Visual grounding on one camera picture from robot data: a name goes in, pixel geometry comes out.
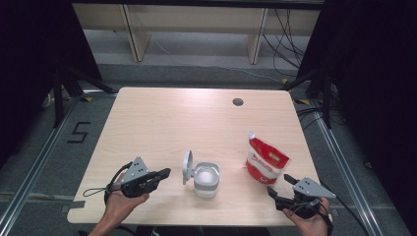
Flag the black floor cables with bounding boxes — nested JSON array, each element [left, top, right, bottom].
[[295, 105, 345, 132]]

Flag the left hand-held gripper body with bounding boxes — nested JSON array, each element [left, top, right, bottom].
[[119, 156, 162, 199]]

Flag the red and white sugar pouch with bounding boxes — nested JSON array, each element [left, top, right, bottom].
[[245, 131, 291, 186]]

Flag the grey floor tape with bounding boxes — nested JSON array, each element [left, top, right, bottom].
[[59, 200, 87, 214]]

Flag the beige wooden shelf unit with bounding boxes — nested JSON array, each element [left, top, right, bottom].
[[72, 3, 322, 66]]

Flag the metal floor rail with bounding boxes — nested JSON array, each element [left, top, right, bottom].
[[0, 96, 82, 236], [309, 99, 378, 236]]

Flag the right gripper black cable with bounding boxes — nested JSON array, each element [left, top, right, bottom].
[[323, 181, 371, 236]]

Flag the person's right hand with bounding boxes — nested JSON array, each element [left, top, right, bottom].
[[282, 200, 333, 236]]

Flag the white sugar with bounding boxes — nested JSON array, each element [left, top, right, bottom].
[[196, 168, 216, 185]]

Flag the black metal stand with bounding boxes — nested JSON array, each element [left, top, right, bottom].
[[52, 65, 118, 130], [280, 68, 332, 130]]

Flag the black curtain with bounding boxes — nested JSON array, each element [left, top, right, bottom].
[[296, 0, 417, 230], [0, 0, 102, 168]]

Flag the hanging black cables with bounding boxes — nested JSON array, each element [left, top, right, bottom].
[[262, 9, 308, 78]]

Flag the white floor cable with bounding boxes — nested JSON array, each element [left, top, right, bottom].
[[151, 38, 284, 83]]

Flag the black wrist strap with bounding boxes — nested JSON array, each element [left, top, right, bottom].
[[319, 200, 334, 236]]

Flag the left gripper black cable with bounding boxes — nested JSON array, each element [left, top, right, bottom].
[[103, 160, 134, 206]]

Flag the person's left hand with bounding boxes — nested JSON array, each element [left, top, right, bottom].
[[103, 172, 150, 226]]

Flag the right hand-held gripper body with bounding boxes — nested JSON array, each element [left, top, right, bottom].
[[274, 176, 337, 220]]

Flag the thin grey strap loop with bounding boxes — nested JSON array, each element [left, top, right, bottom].
[[82, 186, 111, 198]]

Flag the person's dark clothing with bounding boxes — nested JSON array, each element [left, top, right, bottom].
[[135, 225, 272, 236]]

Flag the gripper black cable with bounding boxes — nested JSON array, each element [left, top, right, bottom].
[[323, 181, 371, 236], [103, 160, 134, 206]]

